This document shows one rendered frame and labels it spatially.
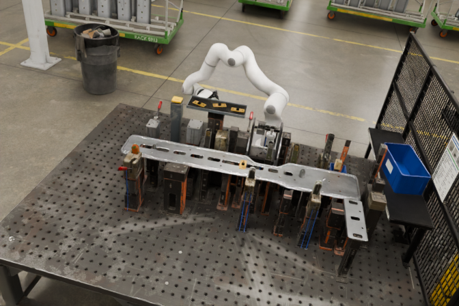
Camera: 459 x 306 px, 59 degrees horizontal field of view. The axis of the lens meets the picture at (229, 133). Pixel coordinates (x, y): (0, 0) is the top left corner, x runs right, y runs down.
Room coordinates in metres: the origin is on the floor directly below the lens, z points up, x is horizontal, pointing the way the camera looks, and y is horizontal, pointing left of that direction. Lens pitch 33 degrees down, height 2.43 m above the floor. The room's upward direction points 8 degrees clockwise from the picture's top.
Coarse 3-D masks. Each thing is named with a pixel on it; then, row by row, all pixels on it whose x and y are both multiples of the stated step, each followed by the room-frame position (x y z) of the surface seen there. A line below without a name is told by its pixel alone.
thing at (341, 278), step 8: (352, 240) 1.41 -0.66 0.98; (360, 240) 1.41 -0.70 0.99; (352, 248) 1.41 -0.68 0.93; (344, 256) 1.43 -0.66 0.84; (352, 256) 1.41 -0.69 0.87; (336, 264) 1.49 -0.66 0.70; (344, 264) 1.41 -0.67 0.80; (336, 272) 1.44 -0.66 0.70; (344, 272) 1.41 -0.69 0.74; (336, 280) 1.38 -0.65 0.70; (344, 280) 1.39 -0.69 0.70
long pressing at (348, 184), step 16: (128, 144) 1.91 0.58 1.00; (144, 144) 1.94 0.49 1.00; (160, 144) 1.96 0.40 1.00; (176, 144) 1.98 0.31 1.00; (160, 160) 1.81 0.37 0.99; (176, 160) 1.83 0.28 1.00; (192, 160) 1.85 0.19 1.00; (208, 160) 1.87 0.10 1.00; (224, 160) 1.89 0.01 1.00; (240, 176) 1.77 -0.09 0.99; (256, 176) 1.78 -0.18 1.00; (272, 176) 1.79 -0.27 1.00; (288, 176) 1.81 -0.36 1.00; (320, 176) 1.85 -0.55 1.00; (336, 176) 1.87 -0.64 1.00; (352, 176) 1.89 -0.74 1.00; (320, 192) 1.72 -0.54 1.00; (336, 192) 1.73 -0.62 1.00; (352, 192) 1.75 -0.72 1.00
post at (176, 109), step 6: (174, 102) 2.23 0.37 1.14; (174, 108) 2.21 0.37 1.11; (180, 108) 2.21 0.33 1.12; (174, 114) 2.21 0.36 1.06; (180, 114) 2.21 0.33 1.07; (174, 120) 2.22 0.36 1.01; (180, 120) 2.24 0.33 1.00; (174, 126) 2.21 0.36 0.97; (180, 126) 2.25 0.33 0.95; (174, 132) 2.21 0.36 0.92; (180, 132) 2.26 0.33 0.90; (174, 138) 2.21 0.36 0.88
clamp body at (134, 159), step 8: (128, 152) 1.76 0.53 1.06; (128, 160) 1.70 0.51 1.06; (136, 160) 1.70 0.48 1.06; (136, 168) 1.69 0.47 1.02; (128, 176) 1.68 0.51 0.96; (136, 176) 1.68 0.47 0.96; (128, 184) 1.70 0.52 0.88; (136, 184) 1.73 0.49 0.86; (128, 192) 1.70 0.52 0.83; (136, 192) 1.70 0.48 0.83; (128, 200) 1.69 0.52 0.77; (136, 200) 1.68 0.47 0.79; (144, 200) 1.78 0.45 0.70; (128, 208) 1.68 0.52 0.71; (136, 208) 1.68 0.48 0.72
